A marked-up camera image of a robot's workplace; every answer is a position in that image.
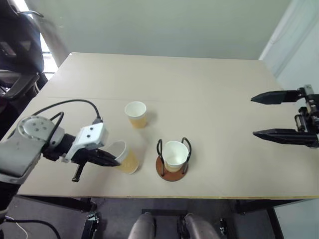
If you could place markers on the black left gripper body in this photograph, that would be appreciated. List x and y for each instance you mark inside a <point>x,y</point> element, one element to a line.
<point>84,155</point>

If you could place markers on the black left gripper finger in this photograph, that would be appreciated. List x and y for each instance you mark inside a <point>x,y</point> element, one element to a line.
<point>108,159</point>
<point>79,173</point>

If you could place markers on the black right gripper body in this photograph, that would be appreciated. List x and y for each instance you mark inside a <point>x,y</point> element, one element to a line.
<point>311,117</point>

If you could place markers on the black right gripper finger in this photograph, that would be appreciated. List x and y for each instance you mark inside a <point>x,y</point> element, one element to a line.
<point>274,97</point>
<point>286,136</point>

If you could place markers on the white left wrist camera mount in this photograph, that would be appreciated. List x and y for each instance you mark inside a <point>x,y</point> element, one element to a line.
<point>91,135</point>

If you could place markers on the grey rounded shape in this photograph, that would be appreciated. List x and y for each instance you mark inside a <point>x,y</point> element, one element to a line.
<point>199,227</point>
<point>143,226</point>

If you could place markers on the yellow ribbed paper cup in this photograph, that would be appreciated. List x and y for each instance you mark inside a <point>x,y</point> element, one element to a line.
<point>136,117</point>
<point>128,163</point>
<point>174,155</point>

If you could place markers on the grey round column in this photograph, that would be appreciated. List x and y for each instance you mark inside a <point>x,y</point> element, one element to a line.
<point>53,42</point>

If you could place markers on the black office chair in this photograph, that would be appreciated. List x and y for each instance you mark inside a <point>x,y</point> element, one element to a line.
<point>17,47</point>

